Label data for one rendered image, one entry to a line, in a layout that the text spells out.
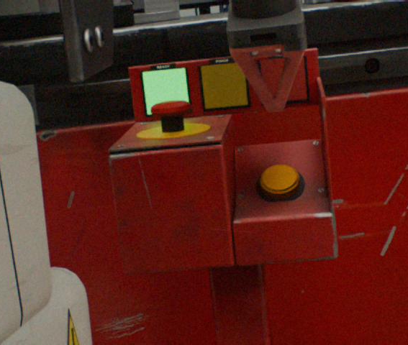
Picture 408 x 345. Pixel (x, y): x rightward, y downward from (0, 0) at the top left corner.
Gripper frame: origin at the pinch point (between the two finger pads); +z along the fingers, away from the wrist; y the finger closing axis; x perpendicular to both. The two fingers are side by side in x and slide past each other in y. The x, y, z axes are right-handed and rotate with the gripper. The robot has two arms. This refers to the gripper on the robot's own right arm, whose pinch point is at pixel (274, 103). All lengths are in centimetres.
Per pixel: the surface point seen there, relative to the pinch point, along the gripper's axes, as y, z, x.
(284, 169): 0.7, 7.5, -0.2
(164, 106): 0.8, -0.5, 10.4
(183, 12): 428, 121, 58
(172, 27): 24.3, -0.6, 11.7
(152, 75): 10.8, 0.1, 12.8
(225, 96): 9.9, 2.9, 5.3
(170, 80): 10.6, 0.8, 10.9
